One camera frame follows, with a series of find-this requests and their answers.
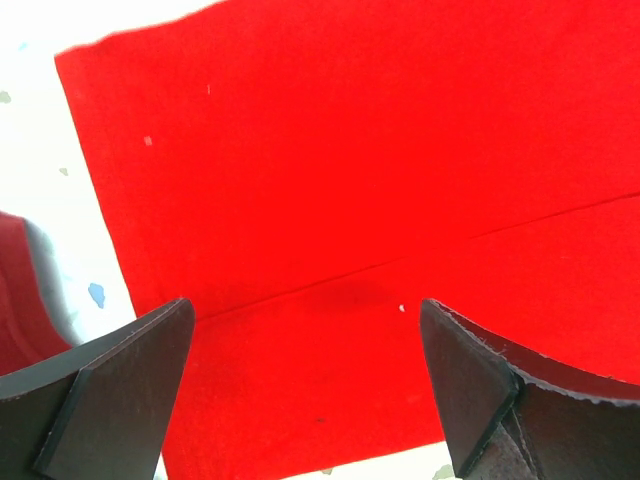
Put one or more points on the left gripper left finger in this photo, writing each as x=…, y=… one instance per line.
x=100, y=410

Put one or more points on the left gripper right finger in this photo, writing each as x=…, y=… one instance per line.
x=508, y=412

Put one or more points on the bright red t-shirt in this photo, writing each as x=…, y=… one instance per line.
x=306, y=173

